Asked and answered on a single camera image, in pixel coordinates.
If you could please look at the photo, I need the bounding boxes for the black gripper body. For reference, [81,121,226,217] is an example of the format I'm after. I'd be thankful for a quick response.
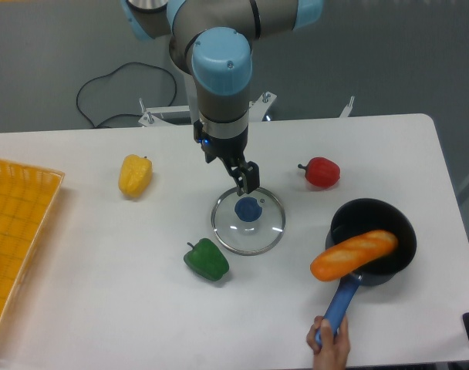
[193,120,248,164]

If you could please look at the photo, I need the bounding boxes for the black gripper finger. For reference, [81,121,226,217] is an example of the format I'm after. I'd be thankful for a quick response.
[238,158,260,193]
[220,157,245,195]

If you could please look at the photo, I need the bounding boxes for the glass pot lid blue knob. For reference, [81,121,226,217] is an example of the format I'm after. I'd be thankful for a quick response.
[211,187,286,256]

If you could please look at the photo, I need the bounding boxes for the black pot blue handle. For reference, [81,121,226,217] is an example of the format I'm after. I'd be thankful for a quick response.
[310,198,417,334]

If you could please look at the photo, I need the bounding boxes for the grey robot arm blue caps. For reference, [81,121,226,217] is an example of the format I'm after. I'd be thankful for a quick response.
[121,1,324,194]

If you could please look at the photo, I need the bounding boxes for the person's hand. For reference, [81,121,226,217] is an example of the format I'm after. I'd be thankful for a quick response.
[306,316,351,370]

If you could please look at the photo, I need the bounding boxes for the red toy bell pepper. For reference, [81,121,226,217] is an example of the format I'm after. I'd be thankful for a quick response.
[298,157,341,189]

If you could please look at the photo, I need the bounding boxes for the green toy bell pepper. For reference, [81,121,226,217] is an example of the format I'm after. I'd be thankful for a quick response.
[184,238,230,281]

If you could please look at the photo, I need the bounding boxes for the yellow toy bell pepper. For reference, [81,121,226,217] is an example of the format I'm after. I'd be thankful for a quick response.
[118,154,153,198]

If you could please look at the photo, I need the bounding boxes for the toy baguette bread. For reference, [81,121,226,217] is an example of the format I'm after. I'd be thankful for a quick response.
[310,230,399,281]

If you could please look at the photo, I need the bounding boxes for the yellow woven basket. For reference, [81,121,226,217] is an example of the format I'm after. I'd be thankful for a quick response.
[0,159,65,325]

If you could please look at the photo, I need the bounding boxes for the black cable on floor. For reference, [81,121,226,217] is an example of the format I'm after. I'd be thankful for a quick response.
[76,62,178,129]

